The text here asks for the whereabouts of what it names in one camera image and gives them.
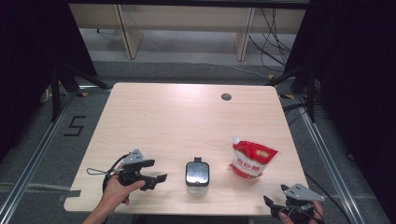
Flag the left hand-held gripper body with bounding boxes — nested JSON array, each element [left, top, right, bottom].
[[118, 148, 148, 188]]

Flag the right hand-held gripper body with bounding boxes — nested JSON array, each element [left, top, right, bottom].
[[270, 183, 326, 223]]

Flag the red and white sugar pouch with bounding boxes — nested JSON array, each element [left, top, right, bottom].
[[228, 135, 279, 180]]

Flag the glass jar with black lid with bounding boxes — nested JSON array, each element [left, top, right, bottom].
[[185, 157, 210, 195]]

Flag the person's right hand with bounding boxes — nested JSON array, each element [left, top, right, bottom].
[[278, 201, 325, 224]]

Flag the person's left hand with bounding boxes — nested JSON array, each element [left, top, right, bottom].
[[101, 175, 147, 208]]

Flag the grey tape strip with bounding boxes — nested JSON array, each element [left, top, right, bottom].
[[59, 189, 82, 202]]

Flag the black metal stand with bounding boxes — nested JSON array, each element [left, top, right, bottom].
[[50, 62, 111, 122], [265, 66, 317, 123]]

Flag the black curtain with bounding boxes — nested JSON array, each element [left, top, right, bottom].
[[0, 0, 97, 160], [284, 0, 396, 224]]

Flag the light wooden desk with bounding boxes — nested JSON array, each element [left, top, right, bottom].
[[68, 3, 307, 62]]

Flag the long black floor cable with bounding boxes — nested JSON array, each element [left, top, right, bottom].
[[304, 172, 353, 224]]

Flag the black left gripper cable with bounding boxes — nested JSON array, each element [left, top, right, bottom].
[[102, 153, 130, 192]]

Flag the thin wire loop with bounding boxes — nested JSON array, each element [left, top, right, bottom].
[[86, 167, 124, 176]]

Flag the aluminium floor rail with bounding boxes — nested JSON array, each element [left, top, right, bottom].
[[295, 96, 359, 224], [0, 90, 78, 218]]

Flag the black floor cables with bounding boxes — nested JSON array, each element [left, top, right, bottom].
[[282, 102, 309, 125]]

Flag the black cable bundle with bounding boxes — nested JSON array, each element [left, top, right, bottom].
[[247, 7, 293, 74]]

